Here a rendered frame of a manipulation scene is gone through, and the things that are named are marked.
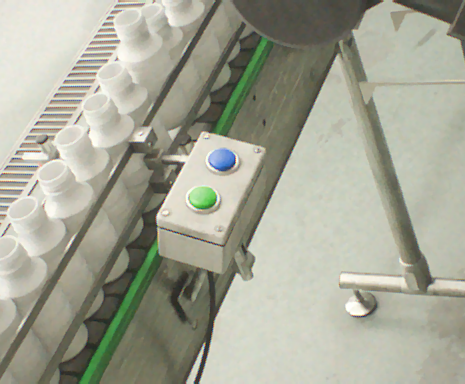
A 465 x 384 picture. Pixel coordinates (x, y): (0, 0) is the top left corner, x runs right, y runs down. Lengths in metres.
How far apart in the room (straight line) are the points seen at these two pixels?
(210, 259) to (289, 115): 0.50
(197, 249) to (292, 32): 0.65
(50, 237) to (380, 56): 2.09
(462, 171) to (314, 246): 0.40
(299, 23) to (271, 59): 1.04
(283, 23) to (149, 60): 0.81
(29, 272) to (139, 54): 0.33
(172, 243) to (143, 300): 0.13
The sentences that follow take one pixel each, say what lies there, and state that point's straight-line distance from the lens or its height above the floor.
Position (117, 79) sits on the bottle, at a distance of 1.38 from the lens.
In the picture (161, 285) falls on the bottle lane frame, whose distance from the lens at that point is 1.39.
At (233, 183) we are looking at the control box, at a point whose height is 1.10.
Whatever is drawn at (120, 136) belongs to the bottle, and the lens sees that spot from 1.35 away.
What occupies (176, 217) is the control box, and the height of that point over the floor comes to 1.12.
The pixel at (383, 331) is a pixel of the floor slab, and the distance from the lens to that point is 2.52.
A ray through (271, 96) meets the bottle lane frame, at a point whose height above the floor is 0.93.
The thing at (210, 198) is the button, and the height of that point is 1.12.
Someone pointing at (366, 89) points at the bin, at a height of 0.71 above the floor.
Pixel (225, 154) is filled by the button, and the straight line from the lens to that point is 1.27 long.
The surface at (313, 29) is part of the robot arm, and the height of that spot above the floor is 1.56.
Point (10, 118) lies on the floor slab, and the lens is 3.66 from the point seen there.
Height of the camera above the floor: 1.89
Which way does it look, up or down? 40 degrees down
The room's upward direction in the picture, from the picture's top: 24 degrees counter-clockwise
